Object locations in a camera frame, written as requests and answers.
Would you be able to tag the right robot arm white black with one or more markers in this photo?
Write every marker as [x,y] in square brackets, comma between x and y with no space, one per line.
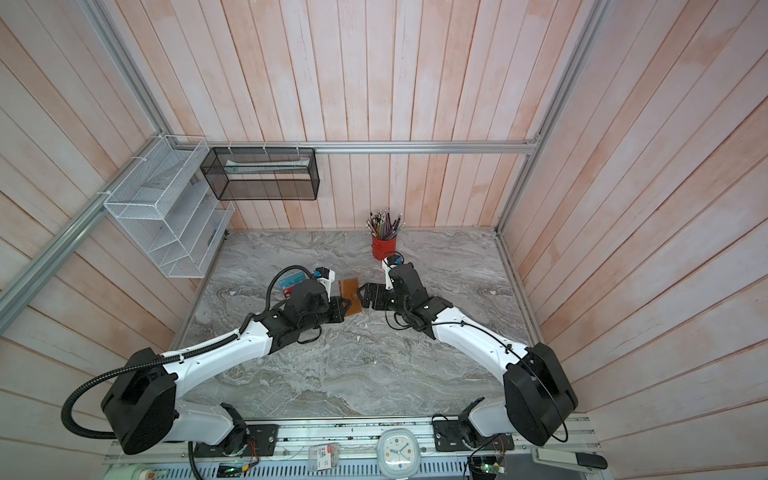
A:
[537,395]

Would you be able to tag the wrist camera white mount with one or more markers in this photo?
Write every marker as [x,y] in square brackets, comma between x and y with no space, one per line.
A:
[325,277]
[390,260]

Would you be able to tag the green circuit board right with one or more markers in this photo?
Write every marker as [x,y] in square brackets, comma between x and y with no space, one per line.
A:
[484,468]

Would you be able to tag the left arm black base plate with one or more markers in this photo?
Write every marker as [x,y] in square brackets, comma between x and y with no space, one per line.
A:
[253,440]

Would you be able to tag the black mesh wall basket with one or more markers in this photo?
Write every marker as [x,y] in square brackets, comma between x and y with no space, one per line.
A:
[262,173]

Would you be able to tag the aluminium mounting rail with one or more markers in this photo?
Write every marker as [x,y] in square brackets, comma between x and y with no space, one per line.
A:
[357,439]

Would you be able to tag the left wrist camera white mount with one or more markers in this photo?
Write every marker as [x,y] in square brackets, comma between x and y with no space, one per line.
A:
[325,277]

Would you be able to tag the white wire mesh shelf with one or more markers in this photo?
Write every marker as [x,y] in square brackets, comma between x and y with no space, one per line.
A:
[169,209]

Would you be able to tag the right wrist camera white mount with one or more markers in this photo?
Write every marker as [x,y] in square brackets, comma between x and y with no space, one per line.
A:
[390,260]

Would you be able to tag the red metal pencil bucket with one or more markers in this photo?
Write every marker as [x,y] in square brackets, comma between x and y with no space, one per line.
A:
[382,248]

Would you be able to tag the green circuit board left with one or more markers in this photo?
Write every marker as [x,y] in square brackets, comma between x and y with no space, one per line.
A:
[231,470]

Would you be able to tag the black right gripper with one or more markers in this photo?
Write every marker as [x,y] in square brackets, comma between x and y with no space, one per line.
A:
[379,303]

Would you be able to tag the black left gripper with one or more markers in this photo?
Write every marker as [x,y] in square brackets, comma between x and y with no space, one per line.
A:
[338,310]

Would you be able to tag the white analog clock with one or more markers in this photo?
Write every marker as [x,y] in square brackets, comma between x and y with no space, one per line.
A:
[398,454]

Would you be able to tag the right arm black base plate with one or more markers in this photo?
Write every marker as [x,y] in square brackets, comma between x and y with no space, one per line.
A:
[454,435]

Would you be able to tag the bundle of coloured pencils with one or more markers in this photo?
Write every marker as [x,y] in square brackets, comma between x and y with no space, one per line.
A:
[383,226]

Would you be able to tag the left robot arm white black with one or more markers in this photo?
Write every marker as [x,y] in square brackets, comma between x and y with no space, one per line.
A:
[145,405]

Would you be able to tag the clear acrylic card display stand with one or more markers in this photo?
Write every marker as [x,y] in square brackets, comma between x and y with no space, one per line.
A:
[308,271]

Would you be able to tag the green circuit board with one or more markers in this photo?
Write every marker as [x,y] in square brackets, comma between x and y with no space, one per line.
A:
[484,468]
[231,470]

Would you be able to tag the small red white box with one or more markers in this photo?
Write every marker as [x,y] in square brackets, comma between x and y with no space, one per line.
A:
[323,458]

